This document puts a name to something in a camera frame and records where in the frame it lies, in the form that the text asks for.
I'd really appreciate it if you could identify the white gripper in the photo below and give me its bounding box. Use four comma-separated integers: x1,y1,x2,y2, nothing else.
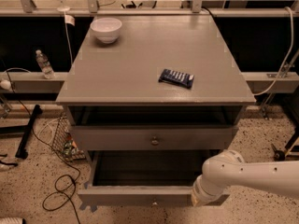
191,175,224,206

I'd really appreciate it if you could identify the grey drawer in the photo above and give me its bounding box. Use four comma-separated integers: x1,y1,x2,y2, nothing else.
70,126,238,150
77,149,232,207

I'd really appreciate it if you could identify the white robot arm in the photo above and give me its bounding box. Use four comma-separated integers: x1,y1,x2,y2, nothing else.
191,150,299,206

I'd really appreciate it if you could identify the grey wooden drawer cabinet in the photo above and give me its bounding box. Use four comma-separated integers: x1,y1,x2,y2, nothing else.
55,13,257,179

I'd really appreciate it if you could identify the grey top drawer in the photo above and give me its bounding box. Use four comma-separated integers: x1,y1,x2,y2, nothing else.
70,126,238,150

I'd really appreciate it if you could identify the black wheeled stand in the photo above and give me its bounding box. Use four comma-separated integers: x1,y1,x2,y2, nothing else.
271,128,299,161

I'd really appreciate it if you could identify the blue snack packet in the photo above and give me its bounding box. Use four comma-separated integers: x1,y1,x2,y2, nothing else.
158,69,194,89

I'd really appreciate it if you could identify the black metal bar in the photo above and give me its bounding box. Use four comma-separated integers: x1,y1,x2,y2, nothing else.
15,105,42,160

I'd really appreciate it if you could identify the white ceramic bowl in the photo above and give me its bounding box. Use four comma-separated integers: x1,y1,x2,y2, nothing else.
90,18,122,44

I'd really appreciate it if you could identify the clear plastic water bottle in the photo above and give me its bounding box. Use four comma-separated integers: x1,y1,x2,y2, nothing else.
36,49,54,79

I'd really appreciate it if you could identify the wire mesh basket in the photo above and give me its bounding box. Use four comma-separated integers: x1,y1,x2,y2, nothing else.
52,116,85,161

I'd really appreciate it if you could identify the black floor cable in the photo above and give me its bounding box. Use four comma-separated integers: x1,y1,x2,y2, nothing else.
4,68,82,224

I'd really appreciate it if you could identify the white hanging cable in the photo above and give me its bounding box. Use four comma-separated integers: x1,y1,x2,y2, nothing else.
253,6,295,97

